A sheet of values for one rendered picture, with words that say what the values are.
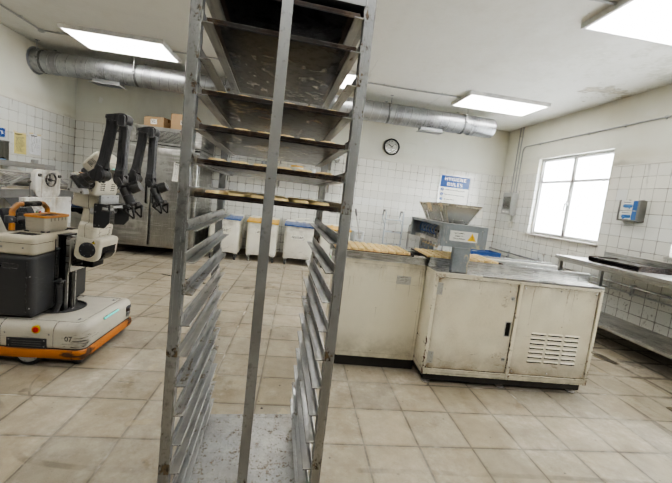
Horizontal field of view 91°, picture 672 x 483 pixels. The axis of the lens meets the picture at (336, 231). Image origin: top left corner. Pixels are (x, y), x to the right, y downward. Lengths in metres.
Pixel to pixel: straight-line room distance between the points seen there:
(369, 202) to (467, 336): 4.39
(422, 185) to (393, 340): 4.64
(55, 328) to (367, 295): 2.04
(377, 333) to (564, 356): 1.39
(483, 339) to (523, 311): 0.35
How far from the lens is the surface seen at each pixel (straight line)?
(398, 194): 6.77
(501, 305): 2.72
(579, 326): 3.12
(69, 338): 2.76
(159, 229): 6.03
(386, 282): 2.56
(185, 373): 1.19
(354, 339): 2.66
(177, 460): 1.33
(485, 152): 7.53
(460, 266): 2.50
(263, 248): 0.97
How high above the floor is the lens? 1.26
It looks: 6 degrees down
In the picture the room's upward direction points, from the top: 7 degrees clockwise
